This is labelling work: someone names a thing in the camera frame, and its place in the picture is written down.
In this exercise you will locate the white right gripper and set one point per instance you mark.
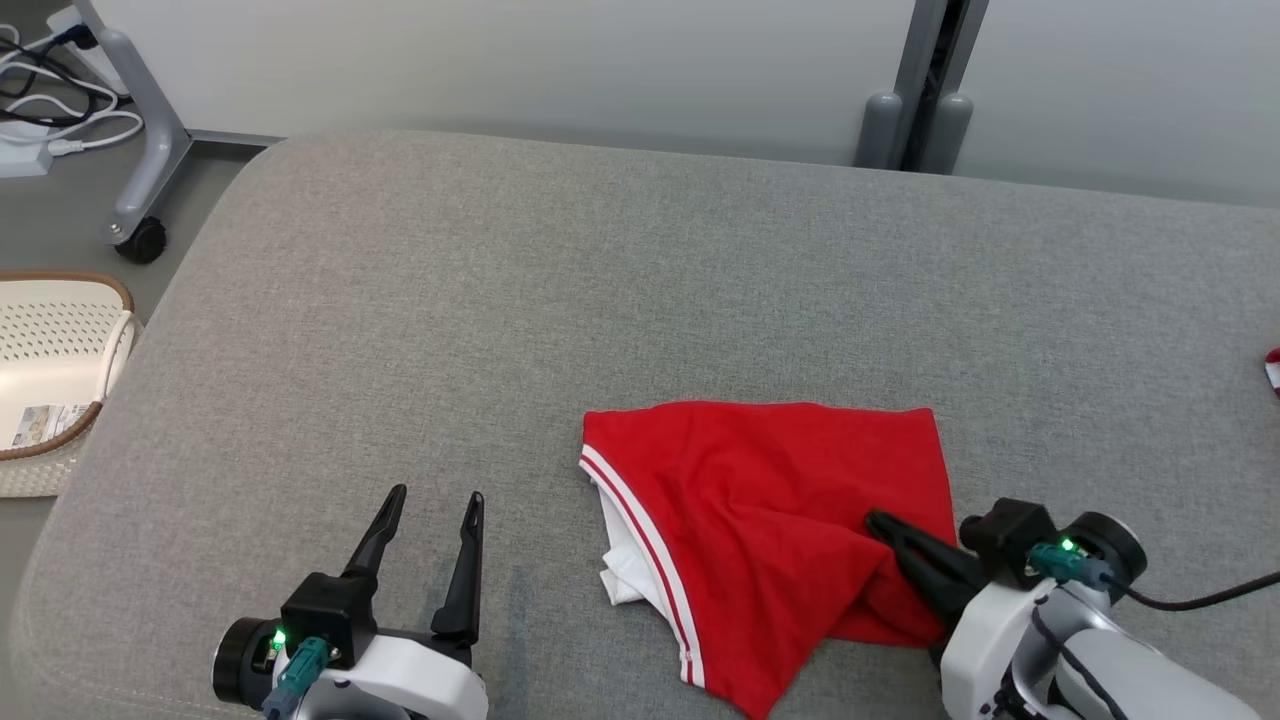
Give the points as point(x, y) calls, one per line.
point(985, 650)

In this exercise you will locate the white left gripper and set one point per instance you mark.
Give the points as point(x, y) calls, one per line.
point(410, 680)

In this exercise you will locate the red jersey with white sleeves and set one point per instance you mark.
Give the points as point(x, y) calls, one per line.
point(760, 500)

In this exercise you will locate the red basketball shorts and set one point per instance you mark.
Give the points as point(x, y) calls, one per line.
point(1273, 372)

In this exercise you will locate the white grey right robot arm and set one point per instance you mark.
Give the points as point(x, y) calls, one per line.
point(1130, 680)

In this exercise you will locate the black caster wheel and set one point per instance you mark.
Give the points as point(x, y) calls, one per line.
point(143, 242)

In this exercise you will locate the cream laundry basket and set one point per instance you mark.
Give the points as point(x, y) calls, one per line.
point(50, 350)

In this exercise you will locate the grey cart leg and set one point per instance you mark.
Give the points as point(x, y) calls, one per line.
point(150, 130)

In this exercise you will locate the white power strip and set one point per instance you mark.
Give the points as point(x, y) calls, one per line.
point(22, 155)

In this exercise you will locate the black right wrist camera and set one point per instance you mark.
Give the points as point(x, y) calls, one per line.
point(1010, 530)

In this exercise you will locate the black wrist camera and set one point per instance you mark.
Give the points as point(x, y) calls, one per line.
point(325, 610)
point(1010, 530)

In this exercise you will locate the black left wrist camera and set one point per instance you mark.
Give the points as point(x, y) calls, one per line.
point(325, 610)

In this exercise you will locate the grey cylinder post foot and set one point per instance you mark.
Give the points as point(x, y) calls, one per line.
point(880, 135)
point(947, 140)

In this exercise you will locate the grey partition post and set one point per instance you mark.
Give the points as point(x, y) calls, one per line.
point(925, 60)

